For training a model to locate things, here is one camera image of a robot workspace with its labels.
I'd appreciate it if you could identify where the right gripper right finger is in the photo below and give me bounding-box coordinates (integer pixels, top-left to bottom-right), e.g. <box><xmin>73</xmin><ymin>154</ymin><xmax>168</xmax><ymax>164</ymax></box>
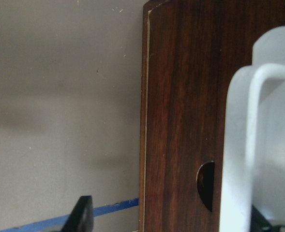
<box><xmin>250</xmin><ymin>205</ymin><xmax>285</xmax><ymax>232</ymax></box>

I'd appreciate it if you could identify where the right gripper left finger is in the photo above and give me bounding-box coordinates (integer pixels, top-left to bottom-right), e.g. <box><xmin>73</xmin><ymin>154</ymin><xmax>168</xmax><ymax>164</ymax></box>
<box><xmin>60</xmin><ymin>195</ymin><xmax>94</xmax><ymax>232</ymax></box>

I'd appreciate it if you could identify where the white drawer handle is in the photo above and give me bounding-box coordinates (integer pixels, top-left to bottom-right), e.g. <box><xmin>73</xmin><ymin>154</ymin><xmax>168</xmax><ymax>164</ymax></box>
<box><xmin>219</xmin><ymin>26</ymin><xmax>285</xmax><ymax>232</ymax></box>

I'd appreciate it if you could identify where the brown wooden drawer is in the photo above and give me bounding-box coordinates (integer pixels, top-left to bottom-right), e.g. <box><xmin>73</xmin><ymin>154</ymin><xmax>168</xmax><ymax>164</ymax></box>
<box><xmin>139</xmin><ymin>0</ymin><xmax>285</xmax><ymax>232</ymax></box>

